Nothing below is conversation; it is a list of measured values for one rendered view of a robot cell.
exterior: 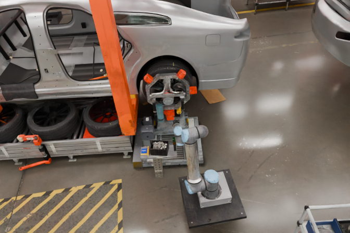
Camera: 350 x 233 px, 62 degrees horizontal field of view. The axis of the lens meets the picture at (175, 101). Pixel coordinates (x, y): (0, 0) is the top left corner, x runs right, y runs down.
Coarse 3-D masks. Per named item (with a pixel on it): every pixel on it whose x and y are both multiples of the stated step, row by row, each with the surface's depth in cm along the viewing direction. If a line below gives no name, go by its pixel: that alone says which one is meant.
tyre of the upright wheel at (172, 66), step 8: (152, 64) 367; (160, 64) 359; (168, 64) 356; (176, 64) 360; (184, 64) 371; (144, 72) 376; (152, 72) 355; (160, 72) 355; (168, 72) 355; (176, 72) 355; (192, 80) 370; (144, 88) 370; (144, 96) 379
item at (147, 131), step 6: (144, 120) 392; (150, 120) 392; (144, 126) 386; (150, 126) 386; (144, 132) 381; (150, 132) 381; (144, 138) 386; (150, 138) 386; (144, 144) 402; (150, 144) 402
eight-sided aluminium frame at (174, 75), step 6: (156, 78) 350; (162, 78) 350; (168, 78) 350; (174, 78) 350; (150, 84) 356; (186, 84) 357; (186, 90) 364; (186, 96) 370; (150, 102) 374; (156, 102) 380; (180, 102) 382; (168, 108) 382; (174, 108) 383
